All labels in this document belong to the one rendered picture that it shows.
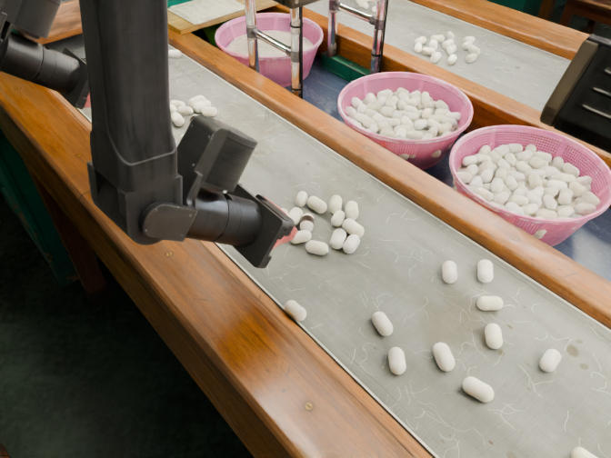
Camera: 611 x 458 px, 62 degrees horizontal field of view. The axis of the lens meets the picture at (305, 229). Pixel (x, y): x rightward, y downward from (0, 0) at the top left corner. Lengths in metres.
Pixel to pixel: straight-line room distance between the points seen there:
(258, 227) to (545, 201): 0.52
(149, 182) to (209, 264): 0.28
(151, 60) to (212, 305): 0.35
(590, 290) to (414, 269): 0.23
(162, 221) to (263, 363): 0.23
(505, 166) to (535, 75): 0.38
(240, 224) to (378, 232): 0.29
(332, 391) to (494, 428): 0.18
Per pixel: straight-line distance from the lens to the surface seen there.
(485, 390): 0.64
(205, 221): 0.53
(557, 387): 0.70
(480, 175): 0.97
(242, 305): 0.67
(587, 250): 0.97
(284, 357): 0.62
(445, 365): 0.65
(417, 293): 0.72
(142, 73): 0.43
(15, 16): 0.84
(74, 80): 0.87
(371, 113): 1.07
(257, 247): 0.59
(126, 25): 0.41
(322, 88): 1.29
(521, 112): 1.11
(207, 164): 0.51
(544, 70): 1.35
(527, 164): 1.03
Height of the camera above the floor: 1.29
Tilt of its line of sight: 44 degrees down
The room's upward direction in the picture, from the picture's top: straight up
